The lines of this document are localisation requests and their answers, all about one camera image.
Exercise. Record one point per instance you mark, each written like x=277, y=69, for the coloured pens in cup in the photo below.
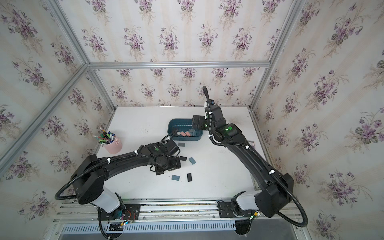
x=105, y=138

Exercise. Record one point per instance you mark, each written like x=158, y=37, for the teal plastic storage box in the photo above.
x=184, y=130

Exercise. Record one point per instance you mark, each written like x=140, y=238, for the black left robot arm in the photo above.
x=87, y=184

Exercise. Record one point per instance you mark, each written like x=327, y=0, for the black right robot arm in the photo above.
x=275, y=189

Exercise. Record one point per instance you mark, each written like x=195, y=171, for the white slotted cable duct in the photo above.
x=149, y=227

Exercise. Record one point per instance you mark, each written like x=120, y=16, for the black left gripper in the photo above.
x=175, y=166

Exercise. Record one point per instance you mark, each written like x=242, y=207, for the pink pen holder cup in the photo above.
x=114, y=146

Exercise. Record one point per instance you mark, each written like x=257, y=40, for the blue eraser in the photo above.
x=175, y=178
x=192, y=132
x=192, y=161

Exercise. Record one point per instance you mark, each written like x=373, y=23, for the blue eraser bottom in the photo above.
x=175, y=178

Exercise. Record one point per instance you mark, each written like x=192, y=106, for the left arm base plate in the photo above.
x=118, y=219

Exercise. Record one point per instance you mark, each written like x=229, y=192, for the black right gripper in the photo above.
x=201, y=119

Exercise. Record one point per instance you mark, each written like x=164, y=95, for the aluminium mounting rail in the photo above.
x=151, y=210

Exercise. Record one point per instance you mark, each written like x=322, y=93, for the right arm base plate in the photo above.
x=232, y=210

